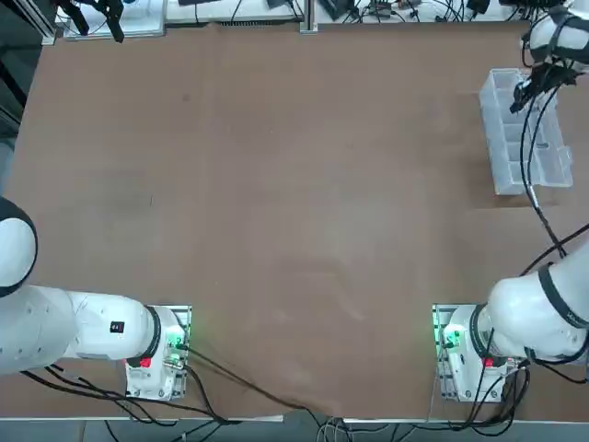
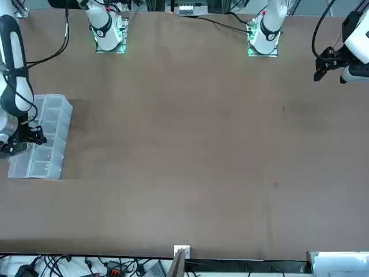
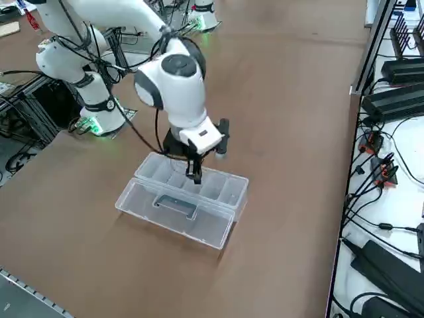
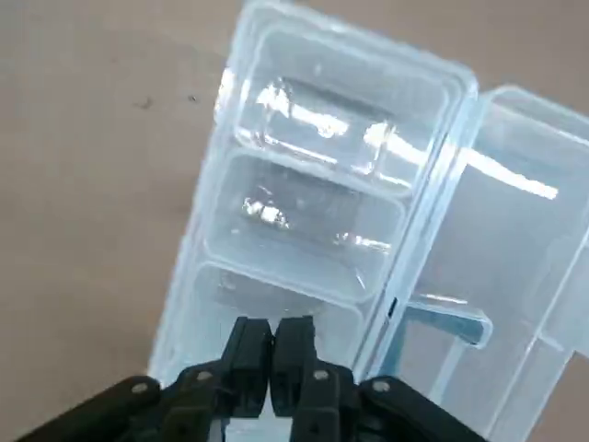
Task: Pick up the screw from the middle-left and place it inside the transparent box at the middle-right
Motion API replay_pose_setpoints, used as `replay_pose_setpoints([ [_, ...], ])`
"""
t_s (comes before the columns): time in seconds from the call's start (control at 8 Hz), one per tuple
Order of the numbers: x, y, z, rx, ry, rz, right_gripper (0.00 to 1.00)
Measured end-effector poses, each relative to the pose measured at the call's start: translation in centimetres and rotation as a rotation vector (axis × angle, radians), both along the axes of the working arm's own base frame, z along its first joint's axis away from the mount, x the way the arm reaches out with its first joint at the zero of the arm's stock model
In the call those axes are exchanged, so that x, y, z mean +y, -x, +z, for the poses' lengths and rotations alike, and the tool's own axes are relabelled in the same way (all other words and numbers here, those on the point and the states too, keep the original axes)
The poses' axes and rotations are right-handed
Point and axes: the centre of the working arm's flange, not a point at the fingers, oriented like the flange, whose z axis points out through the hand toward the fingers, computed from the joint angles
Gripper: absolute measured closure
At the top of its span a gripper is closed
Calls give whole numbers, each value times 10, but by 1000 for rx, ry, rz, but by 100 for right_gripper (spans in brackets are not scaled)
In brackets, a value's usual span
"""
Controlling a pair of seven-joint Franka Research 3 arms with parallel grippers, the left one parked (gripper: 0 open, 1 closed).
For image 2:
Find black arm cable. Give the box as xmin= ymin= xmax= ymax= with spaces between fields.
xmin=24 ymin=0 xmax=71 ymax=69

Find aluminium profile post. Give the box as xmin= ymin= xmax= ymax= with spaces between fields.
xmin=173 ymin=245 xmax=191 ymax=277

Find orange black connector block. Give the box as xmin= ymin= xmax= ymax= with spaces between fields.
xmin=105 ymin=260 xmax=128 ymax=276

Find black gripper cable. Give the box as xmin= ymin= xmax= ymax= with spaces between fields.
xmin=312 ymin=0 xmax=338 ymax=58

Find black base cable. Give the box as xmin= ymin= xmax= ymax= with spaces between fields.
xmin=183 ymin=13 xmax=251 ymax=34

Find silver power supply unit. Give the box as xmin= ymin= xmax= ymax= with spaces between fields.
xmin=174 ymin=2 xmax=194 ymax=16

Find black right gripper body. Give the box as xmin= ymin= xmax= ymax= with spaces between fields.
xmin=11 ymin=123 xmax=32 ymax=151

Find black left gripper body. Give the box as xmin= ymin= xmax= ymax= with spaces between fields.
xmin=324 ymin=47 xmax=347 ymax=73

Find transparent plastic compartment box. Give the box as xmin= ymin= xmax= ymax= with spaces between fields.
xmin=7 ymin=93 xmax=74 ymax=181

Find black cable duct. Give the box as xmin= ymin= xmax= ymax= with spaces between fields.
xmin=184 ymin=257 xmax=310 ymax=272

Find aluminium corner rail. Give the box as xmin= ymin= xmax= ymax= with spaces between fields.
xmin=10 ymin=0 xmax=30 ymax=18

